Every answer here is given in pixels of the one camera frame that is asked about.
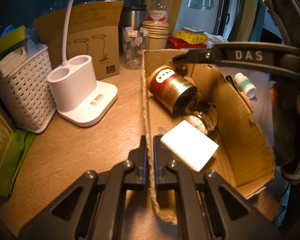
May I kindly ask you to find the steel thermos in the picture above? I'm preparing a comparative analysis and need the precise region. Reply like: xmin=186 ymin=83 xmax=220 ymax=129
xmin=120 ymin=5 xmax=148 ymax=55

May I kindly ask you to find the white woven plastic basket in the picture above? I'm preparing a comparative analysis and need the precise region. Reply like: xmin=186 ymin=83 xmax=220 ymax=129
xmin=0 ymin=45 xmax=57 ymax=134

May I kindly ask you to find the yellow green sponge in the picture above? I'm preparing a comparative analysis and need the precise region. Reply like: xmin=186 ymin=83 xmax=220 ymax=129
xmin=0 ymin=25 xmax=27 ymax=61

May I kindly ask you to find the white desk lamp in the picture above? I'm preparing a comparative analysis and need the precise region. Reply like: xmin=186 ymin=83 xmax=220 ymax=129
xmin=47 ymin=0 xmax=119 ymax=128

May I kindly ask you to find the yellow wipes pack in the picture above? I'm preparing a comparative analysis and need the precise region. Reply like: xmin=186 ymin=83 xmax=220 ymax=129
xmin=173 ymin=30 xmax=207 ymax=44

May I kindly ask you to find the cardboard box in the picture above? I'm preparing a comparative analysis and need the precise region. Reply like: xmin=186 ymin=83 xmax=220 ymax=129
xmin=141 ymin=48 xmax=276 ymax=225

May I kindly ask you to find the small white device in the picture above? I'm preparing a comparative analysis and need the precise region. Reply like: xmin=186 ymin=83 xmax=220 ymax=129
xmin=182 ymin=27 xmax=206 ymax=34

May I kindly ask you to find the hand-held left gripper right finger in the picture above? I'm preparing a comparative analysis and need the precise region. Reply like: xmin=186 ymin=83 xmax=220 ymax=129
xmin=154 ymin=135 xmax=283 ymax=240

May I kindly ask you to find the black sliding door frame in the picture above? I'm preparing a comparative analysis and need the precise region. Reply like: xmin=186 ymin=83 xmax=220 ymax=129
xmin=213 ymin=0 xmax=259 ymax=42

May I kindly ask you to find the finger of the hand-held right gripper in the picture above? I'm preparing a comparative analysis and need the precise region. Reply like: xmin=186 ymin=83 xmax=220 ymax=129
xmin=172 ymin=42 xmax=300 ymax=80
xmin=252 ymin=0 xmax=300 ymax=53

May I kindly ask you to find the green pack of paper cups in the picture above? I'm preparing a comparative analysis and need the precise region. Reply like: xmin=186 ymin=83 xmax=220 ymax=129
xmin=0 ymin=89 xmax=37 ymax=198

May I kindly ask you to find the white tissue pack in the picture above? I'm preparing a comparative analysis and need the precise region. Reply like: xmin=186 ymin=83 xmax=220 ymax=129
xmin=206 ymin=32 xmax=228 ymax=47

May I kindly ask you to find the black pen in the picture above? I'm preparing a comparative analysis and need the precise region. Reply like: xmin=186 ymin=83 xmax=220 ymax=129
xmin=225 ymin=75 xmax=241 ymax=92

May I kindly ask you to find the red tin can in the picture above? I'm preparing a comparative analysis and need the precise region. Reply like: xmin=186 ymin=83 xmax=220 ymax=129
xmin=148 ymin=65 xmax=198 ymax=115

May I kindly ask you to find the brown lamp packaging box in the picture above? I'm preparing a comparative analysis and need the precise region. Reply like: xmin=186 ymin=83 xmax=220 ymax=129
xmin=34 ymin=0 xmax=125 ymax=77

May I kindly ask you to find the person's right hand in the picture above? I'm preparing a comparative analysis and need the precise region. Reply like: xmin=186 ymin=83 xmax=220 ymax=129
xmin=269 ymin=82 xmax=300 ymax=167

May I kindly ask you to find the small white medicine bottle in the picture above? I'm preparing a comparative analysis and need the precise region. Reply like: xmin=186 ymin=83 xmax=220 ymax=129
xmin=234 ymin=72 xmax=257 ymax=99

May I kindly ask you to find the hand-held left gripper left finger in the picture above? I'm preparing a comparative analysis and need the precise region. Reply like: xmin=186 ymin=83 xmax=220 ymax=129
xmin=19 ymin=135 xmax=148 ymax=240

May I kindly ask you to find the white charger block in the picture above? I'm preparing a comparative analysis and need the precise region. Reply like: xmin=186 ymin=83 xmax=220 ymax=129
xmin=158 ymin=119 xmax=219 ymax=172

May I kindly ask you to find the stack of brown paper cups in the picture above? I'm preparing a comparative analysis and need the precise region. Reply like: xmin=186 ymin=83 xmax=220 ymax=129
xmin=142 ymin=21 xmax=171 ymax=51

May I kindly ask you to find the floral glass cup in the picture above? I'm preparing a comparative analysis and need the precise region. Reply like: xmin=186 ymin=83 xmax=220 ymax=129
xmin=122 ymin=26 xmax=150 ymax=70

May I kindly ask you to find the flat red box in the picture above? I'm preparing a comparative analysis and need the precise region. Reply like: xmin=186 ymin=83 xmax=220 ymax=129
xmin=167 ymin=36 xmax=208 ymax=50

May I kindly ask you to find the plastic water bottle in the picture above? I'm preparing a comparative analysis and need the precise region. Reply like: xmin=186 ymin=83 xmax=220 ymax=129
xmin=147 ymin=0 xmax=169 ymax=24

